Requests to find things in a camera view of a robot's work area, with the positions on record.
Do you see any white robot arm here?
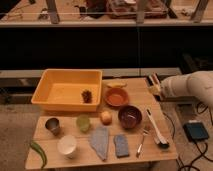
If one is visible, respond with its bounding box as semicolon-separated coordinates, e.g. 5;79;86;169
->
148;71;213;108

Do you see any green plastic cup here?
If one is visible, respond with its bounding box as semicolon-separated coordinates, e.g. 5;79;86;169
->
76;115;90;132

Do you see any white paper cup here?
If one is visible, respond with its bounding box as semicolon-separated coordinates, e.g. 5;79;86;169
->
57;135;77;158

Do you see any small metal cup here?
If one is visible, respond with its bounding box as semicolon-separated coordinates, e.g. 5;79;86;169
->
45;118;60;136

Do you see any dark brown bowl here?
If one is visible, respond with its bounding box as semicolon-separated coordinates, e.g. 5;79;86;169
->
118;105;142;129

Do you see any orange plate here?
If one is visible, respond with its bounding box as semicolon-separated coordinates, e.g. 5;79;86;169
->
104;88;129;107

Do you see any yellow banana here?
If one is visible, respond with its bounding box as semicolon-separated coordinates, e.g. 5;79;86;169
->
107;82;127;88

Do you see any metal fork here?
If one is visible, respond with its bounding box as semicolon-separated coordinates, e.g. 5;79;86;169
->
136;125;150;158

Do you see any wooden table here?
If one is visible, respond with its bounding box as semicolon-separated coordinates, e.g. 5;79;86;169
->
25;78;177;170

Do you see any black foot pedal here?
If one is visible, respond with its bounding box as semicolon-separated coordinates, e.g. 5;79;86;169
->
183;122;209;142

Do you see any yellow apple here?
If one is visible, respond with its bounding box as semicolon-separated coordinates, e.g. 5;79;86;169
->
100;111;112;125

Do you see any blue sponge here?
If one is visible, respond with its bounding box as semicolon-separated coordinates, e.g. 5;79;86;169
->
114;134;129;158

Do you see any brown pine cone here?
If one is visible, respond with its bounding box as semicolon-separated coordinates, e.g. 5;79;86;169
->
81;90;92;103

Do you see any grey cloth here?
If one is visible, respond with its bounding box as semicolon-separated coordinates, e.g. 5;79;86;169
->
89;126;109;161

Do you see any yellow plastic bin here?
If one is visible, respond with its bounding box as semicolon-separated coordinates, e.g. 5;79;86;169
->
31;69;102;112

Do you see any green chili pepper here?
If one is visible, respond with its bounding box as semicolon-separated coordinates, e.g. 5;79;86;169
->
30;141;47;168

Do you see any black floor cable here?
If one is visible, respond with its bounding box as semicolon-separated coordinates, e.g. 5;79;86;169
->
163;101;213;171

